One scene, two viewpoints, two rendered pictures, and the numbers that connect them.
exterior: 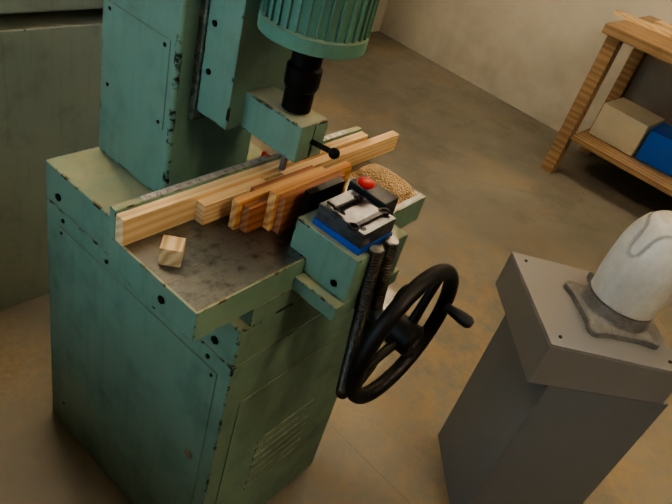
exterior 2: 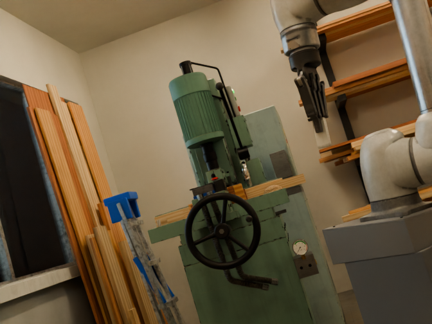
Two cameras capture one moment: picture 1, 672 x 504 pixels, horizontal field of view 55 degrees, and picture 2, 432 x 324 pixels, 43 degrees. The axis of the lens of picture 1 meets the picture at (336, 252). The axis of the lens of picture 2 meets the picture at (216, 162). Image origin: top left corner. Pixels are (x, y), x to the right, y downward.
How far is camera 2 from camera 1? 2.17 m
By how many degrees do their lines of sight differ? 74
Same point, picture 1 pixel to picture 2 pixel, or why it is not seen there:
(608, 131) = not seen: outside the picture
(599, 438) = (410, 305)
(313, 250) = not seen: hidden behind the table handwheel
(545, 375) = (336, 254)
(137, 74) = not seen: hidden behind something
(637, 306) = (371, 190)
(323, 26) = (188, 135)
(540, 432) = (373, 310)
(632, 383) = (381, 241)
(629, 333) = (382, 211)
